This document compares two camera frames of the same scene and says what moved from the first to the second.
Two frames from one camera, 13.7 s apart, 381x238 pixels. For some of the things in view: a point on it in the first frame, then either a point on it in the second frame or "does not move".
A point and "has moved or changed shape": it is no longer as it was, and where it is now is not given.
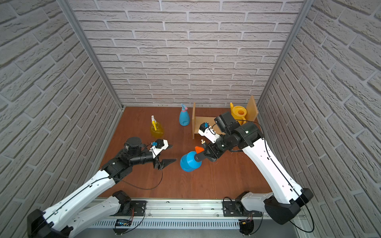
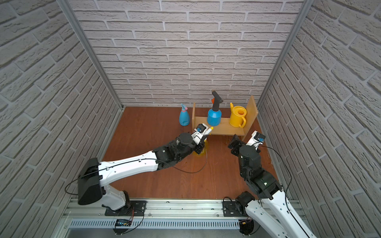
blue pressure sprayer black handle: [188, 163] -> [214, 116]
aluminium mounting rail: [194, 214] does not move
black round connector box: [246, 226] does not move
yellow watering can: [238, 113] does not move
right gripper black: [206, 156] -> [236, 146]
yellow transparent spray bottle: [157, 129] has moved or changed shape
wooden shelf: [252, 111] does not move
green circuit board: [123, 222] does not move
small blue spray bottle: [184, 116] does not move
